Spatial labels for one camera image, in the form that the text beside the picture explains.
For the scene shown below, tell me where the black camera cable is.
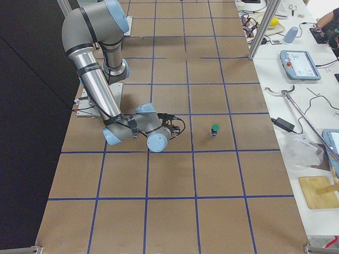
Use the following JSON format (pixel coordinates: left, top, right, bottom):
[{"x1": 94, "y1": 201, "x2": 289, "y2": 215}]
[{"x1": 172, "y1": 116, "x2": 186, "y2": 137}]

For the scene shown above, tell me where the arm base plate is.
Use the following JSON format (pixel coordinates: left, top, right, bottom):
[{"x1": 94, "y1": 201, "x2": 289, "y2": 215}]
[
  {"x1": 74, "y1": 82, "x2": 123, "y2": 120},
  {"x1": 124, "y1": 16, "x2": 133, "y2": 37}
]

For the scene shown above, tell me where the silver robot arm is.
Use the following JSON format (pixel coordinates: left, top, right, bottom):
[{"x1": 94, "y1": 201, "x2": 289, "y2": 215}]
[{"x1": 61, "y1": 1, "x2": 180, "y2": 152}]

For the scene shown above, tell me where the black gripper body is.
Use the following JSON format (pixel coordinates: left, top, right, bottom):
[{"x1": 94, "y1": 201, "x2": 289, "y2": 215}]
[{"x1": 167, "y1": 124, "x2": 181, "y2": 138}]

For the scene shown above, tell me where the metal walking cane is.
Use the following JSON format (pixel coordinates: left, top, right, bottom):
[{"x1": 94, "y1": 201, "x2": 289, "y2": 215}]
[{"x1": 264, "y1": 85, "x2": 338, "y2": 162}]

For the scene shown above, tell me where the blue teach pendant tablet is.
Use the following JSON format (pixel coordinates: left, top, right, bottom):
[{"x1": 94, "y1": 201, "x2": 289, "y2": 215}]
[{"x1": 280, "y1": 50, "x2": 321, "y2": 80}]

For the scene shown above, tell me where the clear plastic bag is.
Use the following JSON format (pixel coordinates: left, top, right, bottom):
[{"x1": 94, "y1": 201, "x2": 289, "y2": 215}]
[{"x1": 282, "y1": 133, "x2": 324, "y2": 167}]

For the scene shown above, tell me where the aluminium frame post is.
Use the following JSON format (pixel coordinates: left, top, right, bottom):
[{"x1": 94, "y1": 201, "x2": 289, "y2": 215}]
[{"x1": 248, "y1": 0, "x2": 281, "y2": 60}]

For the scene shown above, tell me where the black power adapter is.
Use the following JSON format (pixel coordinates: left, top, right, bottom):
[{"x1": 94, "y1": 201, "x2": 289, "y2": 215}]
[{"x1": 271, "y1": 117, "x2": 295, "y2": 132}]

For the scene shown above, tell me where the beige rectangular tray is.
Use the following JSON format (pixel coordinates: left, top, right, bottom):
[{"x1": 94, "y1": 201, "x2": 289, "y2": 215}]
[{"x1": 249, "y1": 12, "x2": 285, "y2": 35}]

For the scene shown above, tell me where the green push button switch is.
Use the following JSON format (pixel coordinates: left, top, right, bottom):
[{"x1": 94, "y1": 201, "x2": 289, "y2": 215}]
[{"x1": 211, "y1": 124, "x2": 220, "y2": 137}]

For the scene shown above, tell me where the yellow lemon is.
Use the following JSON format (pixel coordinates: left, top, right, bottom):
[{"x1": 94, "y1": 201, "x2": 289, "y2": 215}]
[{"x1": 269, "y1": 17, "x2": 280, "y2": 29}]

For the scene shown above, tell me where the translucent blue plastic cup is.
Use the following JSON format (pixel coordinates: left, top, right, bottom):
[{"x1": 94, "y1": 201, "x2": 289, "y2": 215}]
[{"x1": 283, "y1": 26, "x2": 299, "y2": 44}]

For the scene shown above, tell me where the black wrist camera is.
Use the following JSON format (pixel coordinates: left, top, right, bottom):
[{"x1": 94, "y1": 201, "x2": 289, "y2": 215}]
[{"x1": 157, "y1": 113, "x2": 177, "y2": 126}]

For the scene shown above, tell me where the wooden cutting board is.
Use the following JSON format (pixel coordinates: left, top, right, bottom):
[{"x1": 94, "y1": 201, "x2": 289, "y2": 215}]
[{"x1": 298, "y1": 176, "x2": 338, "y2": 210}]

